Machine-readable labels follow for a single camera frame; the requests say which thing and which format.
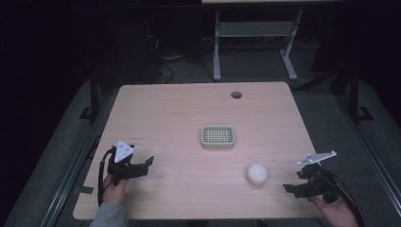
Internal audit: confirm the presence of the pale green soap dish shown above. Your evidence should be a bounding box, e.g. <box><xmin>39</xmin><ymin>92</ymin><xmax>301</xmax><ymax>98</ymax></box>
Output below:
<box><xmin>200</xmin><ymin>124</ymin><xmax>236</xmax><ymax>150</ymax></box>

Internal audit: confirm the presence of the white round soap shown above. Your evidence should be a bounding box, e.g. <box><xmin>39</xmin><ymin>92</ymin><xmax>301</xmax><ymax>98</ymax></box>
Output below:
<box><xmin>246</xmin><ymin>163</ymin><xmax>270</xmax><ymax>186</ymax></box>

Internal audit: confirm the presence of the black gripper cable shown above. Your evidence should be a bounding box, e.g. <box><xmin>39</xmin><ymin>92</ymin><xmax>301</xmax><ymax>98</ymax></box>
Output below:
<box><xmin>96</xmin><ymin>147</ymin><xmax>116</xmax><ymax>208</ymax></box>
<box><xmin>327</xmin><ymin>171</ymin><xmax>366</xmax><ymax>227</ymax></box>

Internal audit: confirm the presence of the metal floor rail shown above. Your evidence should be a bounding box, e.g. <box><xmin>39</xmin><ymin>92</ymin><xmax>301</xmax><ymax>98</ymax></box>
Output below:
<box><xmin>39</xmin><ymin>91</ymin><xmax>110</xmax><ymax>227</ymax></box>
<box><xmin>334</xmin><ymin>93</ymin><xmax>401</xmax><ymax>209</ymax></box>

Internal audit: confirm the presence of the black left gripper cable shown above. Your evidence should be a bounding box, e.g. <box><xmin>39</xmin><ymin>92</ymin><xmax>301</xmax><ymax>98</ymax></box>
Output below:
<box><xmin>96</xmin><ymin>147</ymin><xmax>116</xmax><ymax>208</ymax></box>

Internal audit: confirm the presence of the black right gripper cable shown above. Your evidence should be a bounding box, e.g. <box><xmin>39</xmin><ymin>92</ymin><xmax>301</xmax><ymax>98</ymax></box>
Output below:
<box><xmin>327</xmin><ymin>171</ymin><xmax>366</xmax><ymax>227</ymax></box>

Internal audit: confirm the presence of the black metal stand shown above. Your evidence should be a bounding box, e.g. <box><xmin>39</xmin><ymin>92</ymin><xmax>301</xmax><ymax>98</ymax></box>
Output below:
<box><xmin>78</xmin><ymin>67</ymin><xmax>101</xmax><ymax>125</ymax></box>
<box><xmin>344</xmin><ymin>65</ymin><xmax>375</xmax><ymax>125</ymax></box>

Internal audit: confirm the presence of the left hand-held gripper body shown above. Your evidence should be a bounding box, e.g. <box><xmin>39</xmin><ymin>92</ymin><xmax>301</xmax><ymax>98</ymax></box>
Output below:
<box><xmin>106</xmin><ymin>139</ymin><xmax>149</xmax><ymax>186</ymax></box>

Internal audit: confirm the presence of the person's right hand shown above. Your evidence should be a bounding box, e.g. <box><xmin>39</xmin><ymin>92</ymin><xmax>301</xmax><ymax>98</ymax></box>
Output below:
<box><xmin>309</xmin><ymin>194</ymin><xmax>359</xmax><ymax>227</ymax></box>

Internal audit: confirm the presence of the tangle of floor cables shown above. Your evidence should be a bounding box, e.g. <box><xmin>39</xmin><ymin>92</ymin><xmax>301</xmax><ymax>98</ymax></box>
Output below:
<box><xmin>143</xmin><ymin>18</ymin><xmax>218</xmax><ymax>84</ymax></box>

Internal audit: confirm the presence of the person's left hand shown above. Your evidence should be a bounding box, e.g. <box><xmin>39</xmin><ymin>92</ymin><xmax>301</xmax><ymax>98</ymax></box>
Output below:
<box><xmin>101</xmin><ymin>174</ymin><xmax>129</xmax><ymax>206</ymax></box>

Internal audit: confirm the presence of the grey tape strip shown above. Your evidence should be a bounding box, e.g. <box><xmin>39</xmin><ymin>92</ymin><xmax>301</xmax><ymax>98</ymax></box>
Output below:
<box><xmin>72</xmin><ymin>185</ymin><xmax>96</xmax><ymax>196</ymax></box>

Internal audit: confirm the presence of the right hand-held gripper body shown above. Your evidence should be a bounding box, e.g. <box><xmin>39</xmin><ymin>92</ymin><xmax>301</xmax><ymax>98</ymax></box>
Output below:
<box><xmin>292</xmin><ymin>149</ymin><xmax>340</xmax><ymax>203</ymax></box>

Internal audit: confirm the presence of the grey metal table frame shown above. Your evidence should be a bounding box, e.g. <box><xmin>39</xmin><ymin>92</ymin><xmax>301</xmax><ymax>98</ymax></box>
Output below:
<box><xmin>212</xmin><ymin>9</ymin><xmax>305</xmax><ymax>82</ymax></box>

